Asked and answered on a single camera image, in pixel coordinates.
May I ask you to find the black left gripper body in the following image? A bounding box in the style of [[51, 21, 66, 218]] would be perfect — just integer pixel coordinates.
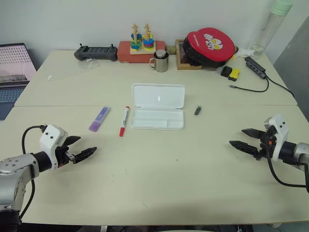
[[55, 144, 76, 169]]

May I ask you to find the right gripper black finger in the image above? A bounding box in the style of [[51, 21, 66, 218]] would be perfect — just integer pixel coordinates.
[[228, 140, 261, 158], [241, 128, 263, 139]]

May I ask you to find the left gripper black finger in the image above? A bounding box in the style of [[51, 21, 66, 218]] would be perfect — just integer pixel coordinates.
[[63, 135, 82, 147], [72, 146, 98, 165]]

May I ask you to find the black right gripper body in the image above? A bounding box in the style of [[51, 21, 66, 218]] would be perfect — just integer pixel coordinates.
[[255, 127, 276, 162]]

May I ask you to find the white plastic pencil case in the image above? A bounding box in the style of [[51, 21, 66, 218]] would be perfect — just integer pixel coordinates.
[[130, 83, 186, 131]]

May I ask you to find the red and black cartoon case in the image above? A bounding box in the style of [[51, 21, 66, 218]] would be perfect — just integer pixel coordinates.
[[182, 27, 238, 69]]

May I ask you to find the purple highlighter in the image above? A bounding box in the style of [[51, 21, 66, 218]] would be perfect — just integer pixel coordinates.
[[88, 106, 112, 132]]

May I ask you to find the red and white marker pen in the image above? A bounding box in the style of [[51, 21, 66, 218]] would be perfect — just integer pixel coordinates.
[[119, 105, 130, 137]]

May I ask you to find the yellow and black box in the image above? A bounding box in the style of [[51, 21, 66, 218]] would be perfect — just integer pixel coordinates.
[[228, 68, 241, 81]]

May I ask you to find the small black box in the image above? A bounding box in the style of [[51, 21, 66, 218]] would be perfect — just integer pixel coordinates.
[[220, 66, 233, 78]]

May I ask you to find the clear plastic wrapper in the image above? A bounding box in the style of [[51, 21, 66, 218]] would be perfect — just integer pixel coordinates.
[[79, 58, 100, 70]]

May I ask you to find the crumpled white tissue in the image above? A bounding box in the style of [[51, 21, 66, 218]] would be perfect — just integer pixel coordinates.
[[235, 47, 255, 59]]

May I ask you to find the black handheld controller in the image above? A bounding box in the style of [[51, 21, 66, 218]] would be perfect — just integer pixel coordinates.
[[73, 43, 118, 62]]

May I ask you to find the open laptop computer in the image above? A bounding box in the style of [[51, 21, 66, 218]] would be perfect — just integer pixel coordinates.
[[0, 43, 37, 121]]

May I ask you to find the red rectangular box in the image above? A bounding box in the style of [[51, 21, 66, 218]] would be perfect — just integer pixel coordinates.
[[117, 40, 167, 64]]

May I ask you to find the clear bottle with green cap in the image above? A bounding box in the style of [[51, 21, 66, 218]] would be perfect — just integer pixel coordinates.
[[251, 0, 294, 59]]

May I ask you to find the stainless steel mug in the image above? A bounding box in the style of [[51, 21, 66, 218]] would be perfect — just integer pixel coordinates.
[[149, 50, 170, 73]]

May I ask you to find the colourful wooden stacking toy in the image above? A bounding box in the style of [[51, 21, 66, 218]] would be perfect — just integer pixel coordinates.
[[129, 23, 156, 57]]

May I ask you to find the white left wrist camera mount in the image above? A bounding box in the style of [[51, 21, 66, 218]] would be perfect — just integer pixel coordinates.
[[39, 124, 69, 171]]

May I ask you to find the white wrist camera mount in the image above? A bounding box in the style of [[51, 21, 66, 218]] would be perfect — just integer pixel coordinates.
[[263, 114, 290, 162], [39, 124, 69, 171]]

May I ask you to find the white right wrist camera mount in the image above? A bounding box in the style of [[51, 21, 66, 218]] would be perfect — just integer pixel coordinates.
[[263, 114, 290, 162]]

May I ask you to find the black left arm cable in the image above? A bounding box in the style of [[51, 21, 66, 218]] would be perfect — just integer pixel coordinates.
[[19, 125, 48, 222]]

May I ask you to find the thin black cable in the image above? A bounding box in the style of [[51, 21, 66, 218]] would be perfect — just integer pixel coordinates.
[[265, 75, 296, 99]]

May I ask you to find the grey USB hub with cable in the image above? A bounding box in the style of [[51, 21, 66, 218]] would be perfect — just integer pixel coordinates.
[[228, 56, 270, 93]]

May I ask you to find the wooden frame box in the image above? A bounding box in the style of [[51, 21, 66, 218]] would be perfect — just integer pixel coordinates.
[[175, 39, 203, 71]]

